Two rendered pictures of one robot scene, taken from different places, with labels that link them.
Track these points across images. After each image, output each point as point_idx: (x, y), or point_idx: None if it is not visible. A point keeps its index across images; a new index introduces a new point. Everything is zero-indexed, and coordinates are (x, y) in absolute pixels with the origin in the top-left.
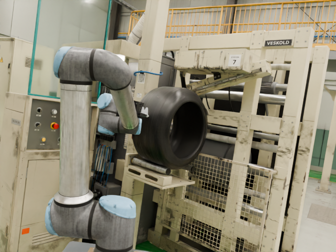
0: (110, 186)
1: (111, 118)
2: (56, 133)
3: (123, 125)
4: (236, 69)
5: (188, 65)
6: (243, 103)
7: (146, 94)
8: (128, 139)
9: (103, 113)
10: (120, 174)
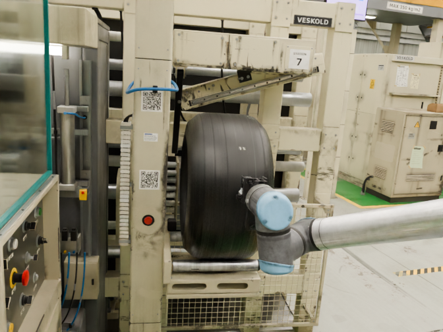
0: (76, 321)
1: (293, 240)
2: (17, 292)
3: (324, 248)
4: (302, 74)
5: (207, 60)
6: (265, 112)
7: (207, 144)
8: (132, 226)
9: (284, 238)
10: (81, 289)
